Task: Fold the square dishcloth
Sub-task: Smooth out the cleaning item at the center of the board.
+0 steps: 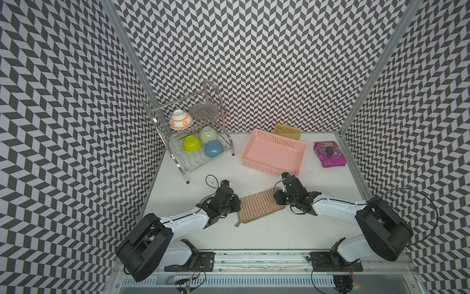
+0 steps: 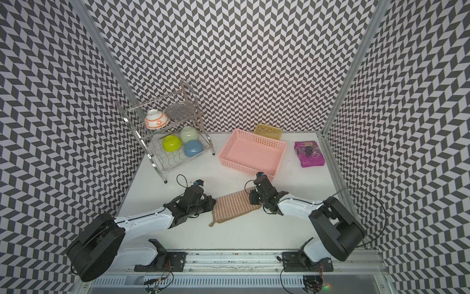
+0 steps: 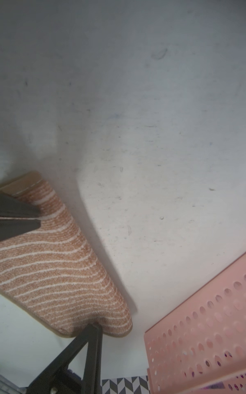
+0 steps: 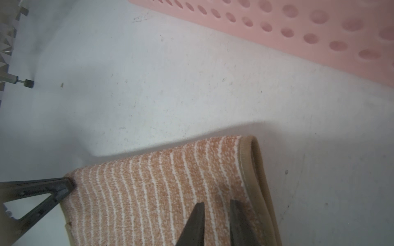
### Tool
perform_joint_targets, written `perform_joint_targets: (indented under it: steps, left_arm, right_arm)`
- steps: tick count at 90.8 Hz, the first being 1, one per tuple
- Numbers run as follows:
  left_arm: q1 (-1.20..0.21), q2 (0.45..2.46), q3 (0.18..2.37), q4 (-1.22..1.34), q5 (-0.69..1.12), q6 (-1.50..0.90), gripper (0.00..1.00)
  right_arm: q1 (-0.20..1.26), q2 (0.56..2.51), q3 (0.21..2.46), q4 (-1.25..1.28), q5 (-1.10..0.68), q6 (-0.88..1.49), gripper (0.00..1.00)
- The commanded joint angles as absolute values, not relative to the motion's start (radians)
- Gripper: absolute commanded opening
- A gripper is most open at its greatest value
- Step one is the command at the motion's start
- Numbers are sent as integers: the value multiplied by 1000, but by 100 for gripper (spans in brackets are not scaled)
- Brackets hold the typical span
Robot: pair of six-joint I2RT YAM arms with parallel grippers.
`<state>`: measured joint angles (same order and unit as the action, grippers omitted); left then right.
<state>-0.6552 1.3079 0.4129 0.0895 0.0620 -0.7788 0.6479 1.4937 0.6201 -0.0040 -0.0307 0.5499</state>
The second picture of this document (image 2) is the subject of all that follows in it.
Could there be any striped beige square dishcloth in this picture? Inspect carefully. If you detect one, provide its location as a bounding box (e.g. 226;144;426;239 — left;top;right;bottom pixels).
209;187;261;227

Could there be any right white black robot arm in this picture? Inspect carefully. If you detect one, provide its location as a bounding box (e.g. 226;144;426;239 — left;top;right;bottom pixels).
249;172;366;265

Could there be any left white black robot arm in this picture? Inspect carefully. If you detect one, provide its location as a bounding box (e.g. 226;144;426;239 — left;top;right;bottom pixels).
65;180;217;282

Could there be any pink perforated plastic basket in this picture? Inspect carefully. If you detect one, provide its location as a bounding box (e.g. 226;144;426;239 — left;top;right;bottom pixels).
219;129;287;180

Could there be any blue bowl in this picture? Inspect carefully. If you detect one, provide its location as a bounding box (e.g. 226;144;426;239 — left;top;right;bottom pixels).
184;140;204;158

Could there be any purple snack packet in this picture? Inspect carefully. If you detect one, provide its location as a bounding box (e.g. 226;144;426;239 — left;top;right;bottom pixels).
294;141;326;168

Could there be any lime green bowl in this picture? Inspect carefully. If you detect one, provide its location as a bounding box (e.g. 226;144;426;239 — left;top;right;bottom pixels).
162;135;182;153

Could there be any yellow plastic container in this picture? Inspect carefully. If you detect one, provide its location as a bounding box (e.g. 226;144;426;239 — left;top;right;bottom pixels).
253;124;283;140

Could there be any pale green bowl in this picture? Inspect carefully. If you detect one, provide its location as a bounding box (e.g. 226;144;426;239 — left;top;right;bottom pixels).
180;126;199;145

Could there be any metal two-tier dish rack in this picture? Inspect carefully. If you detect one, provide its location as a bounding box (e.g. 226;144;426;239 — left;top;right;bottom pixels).
116;80;215;184

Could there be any white orange patterned bowl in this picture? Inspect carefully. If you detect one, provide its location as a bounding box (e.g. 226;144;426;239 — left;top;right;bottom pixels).
145;109;170;130

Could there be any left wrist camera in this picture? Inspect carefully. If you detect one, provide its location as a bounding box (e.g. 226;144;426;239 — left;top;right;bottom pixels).
193;180;204;187

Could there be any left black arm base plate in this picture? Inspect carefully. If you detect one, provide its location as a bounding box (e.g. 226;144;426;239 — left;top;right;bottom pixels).
134;252;187;273

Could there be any aluminium front mounting rail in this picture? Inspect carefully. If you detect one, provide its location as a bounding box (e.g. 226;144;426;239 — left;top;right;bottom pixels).
77;248;389;281

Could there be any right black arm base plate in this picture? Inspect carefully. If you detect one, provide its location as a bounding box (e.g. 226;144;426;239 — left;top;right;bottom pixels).
280;251;334;273

